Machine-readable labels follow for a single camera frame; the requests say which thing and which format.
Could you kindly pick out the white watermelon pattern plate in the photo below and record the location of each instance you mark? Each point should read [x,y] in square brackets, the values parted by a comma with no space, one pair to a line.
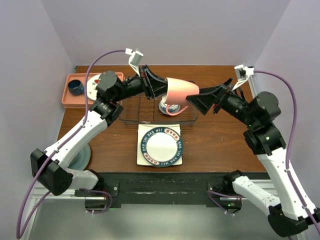
[91,87]

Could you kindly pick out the green rim white plate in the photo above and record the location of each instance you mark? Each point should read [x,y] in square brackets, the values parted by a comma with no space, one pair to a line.
[162,147]

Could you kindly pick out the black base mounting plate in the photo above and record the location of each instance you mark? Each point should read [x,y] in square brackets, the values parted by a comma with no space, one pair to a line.
[161,188]

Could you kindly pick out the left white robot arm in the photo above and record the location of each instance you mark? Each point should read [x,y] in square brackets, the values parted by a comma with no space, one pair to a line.
[50,167]

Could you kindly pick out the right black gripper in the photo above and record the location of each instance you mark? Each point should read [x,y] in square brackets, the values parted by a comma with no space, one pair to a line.
[204,101]

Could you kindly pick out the dark blue mug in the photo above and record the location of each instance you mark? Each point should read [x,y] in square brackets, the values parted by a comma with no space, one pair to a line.
[76,87]

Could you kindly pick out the pink plastic tray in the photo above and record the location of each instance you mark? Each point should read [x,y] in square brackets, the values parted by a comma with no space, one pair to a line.
[75,102]

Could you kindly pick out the blue floral small bowl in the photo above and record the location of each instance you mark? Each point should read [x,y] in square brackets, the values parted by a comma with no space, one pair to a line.
[172,109]

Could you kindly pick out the black wire dish rack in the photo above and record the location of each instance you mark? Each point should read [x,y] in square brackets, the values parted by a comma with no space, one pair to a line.
[140,110]

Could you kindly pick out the pink mug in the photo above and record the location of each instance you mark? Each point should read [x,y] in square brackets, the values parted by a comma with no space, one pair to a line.
[177,92]

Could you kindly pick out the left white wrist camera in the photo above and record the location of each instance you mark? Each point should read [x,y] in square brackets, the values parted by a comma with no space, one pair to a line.
[135,57]

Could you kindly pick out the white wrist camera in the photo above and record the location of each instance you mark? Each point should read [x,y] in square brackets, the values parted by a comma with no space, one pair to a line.
[243,73]
[135,57]

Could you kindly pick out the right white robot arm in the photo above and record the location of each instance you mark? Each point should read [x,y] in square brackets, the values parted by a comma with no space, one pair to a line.
[289,213]

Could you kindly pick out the grey green plate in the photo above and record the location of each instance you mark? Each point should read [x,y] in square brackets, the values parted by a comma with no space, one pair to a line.
[82,159]

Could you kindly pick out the white square plate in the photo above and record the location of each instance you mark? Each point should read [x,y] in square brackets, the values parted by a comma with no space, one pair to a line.
[142,160]

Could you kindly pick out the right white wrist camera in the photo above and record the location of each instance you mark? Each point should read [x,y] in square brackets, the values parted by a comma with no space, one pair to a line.
[243,73]

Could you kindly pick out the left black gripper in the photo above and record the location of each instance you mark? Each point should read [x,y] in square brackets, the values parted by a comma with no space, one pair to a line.
[158,86]

